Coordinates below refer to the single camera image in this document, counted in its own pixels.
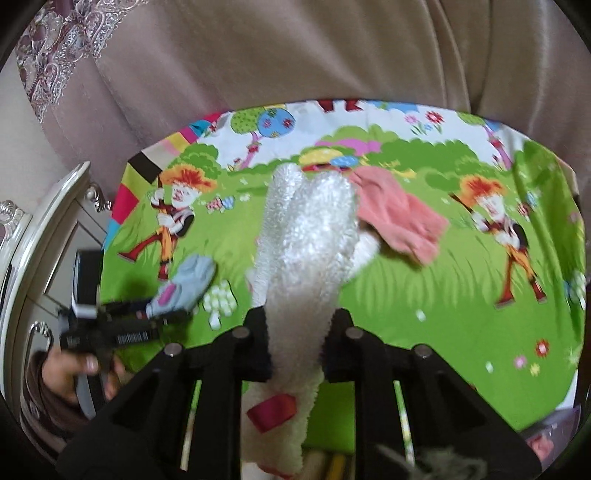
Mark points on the striped beige cushion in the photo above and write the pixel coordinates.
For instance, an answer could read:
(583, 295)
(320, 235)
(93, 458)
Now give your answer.
(325, 465)

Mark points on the green cartoon print tablecloth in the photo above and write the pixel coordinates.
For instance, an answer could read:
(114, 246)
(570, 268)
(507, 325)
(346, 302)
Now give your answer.
(503, 301)

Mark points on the phone on gripper mount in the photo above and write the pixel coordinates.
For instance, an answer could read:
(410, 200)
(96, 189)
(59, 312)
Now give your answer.
(87, 272)

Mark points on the beige pink curtain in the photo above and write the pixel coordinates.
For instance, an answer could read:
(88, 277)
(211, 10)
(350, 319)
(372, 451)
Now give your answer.
(108, 78)

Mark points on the grey blue plush pig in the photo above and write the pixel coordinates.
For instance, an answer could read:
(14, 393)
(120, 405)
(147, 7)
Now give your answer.
(182, 292)

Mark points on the person's left hand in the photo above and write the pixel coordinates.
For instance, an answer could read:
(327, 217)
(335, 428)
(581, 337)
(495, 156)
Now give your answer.
(61, 369)

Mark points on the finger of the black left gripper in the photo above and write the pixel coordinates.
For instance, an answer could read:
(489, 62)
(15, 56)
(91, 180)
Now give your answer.
(179, 417)

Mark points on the white purple storage box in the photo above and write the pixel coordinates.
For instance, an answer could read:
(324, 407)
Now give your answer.
(550, 436)

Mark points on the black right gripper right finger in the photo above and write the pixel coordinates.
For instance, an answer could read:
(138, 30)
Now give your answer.
(416, 417)

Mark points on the white ornate cabinet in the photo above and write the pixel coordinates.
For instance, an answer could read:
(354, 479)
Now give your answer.
(37, 258)

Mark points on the salmon pink towel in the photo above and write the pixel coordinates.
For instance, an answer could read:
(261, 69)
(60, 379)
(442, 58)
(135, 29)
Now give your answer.
(403, 221)

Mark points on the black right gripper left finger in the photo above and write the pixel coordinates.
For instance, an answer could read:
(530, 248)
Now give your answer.
(169, 318)

